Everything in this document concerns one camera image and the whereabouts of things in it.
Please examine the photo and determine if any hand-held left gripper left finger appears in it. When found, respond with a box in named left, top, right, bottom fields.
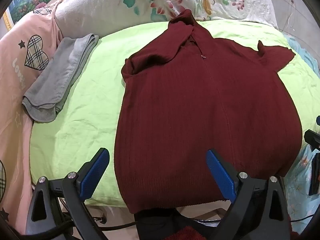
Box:
left=26, top=147, right=110, bottom=240

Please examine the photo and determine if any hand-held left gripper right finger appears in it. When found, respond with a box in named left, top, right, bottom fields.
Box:
left=205, top=149, right=292, bottom=240

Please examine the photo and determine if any dark red knit sweater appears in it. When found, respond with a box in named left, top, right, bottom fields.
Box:
left=114, top=9, right=303, bottom=214

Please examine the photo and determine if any light blue floral sheet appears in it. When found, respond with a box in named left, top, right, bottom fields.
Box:
left=282, top=34, right=320, bottom=233

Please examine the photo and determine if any light green bed sheet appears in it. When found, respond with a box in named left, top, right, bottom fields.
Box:
left=29, top=20, right=320, bottom=208

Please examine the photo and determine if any grey folded towel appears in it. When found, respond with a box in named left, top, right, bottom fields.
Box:
left=22, top=33, right=100, bottom=123

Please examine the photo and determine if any pink quilt with plaid hearts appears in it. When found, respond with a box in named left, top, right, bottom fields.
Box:
left=0, top=5, right=64, bottom=230

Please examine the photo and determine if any white floral quilt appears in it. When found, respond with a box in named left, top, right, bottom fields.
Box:
left=54, top=0, right=279, bottom=39

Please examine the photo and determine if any black cable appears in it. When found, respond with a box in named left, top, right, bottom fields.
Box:
left=45, top=211, right=138, bottom=240

